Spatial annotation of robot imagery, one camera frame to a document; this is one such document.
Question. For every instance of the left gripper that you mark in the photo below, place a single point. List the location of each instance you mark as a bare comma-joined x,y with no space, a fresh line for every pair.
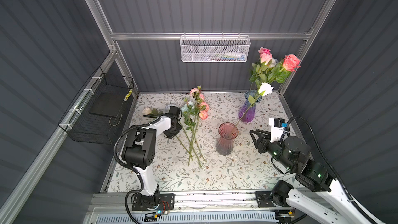
169,136

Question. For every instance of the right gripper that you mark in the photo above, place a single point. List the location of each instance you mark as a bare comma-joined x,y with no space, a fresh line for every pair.
263,140

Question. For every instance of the blue purple glass vase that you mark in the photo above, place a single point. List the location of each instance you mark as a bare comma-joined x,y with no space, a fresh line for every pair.
248,110

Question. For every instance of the pale pink rose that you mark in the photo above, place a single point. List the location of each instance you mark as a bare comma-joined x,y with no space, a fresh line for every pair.
146,111

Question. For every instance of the red glass vase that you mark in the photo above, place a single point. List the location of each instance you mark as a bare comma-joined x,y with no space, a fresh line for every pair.
228,132

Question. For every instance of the white rose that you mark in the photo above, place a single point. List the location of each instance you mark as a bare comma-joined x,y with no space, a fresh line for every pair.
265,89

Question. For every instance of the light pink rose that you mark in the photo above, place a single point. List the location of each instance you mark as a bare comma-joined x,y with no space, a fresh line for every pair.
253,78

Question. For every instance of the coral pink rose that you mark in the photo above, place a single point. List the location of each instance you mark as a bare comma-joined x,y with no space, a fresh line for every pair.
283,69

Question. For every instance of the magenta pink rose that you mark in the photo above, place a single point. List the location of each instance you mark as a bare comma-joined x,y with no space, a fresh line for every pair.
263,50

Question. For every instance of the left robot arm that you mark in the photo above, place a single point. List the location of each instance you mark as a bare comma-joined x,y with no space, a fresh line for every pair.
138,152

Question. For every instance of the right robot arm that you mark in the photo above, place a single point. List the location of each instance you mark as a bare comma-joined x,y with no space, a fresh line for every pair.
293,154

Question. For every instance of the white peony flower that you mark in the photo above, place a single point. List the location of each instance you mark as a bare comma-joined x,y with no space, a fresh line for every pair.
186,107

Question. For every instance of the pink peony spray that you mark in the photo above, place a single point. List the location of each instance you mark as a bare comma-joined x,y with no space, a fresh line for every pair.
200,102

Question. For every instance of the yellow marker pen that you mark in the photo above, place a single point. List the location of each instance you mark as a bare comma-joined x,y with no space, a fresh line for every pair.
126,98

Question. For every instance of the floral patterned table mat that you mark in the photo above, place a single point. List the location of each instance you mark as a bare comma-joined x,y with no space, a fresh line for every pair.
205,169

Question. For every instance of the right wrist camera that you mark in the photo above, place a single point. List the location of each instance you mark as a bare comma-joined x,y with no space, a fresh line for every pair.
277,128

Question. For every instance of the white wire wall basket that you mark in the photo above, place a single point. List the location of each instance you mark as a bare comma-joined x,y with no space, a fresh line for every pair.
214,48

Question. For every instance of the black wire side basket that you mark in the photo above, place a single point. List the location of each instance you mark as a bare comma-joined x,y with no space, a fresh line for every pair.
101,112

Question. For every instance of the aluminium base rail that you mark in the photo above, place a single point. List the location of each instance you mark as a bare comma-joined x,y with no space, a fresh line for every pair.
184,201

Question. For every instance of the white perforated cable tray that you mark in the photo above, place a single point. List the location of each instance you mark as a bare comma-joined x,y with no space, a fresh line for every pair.
240,217

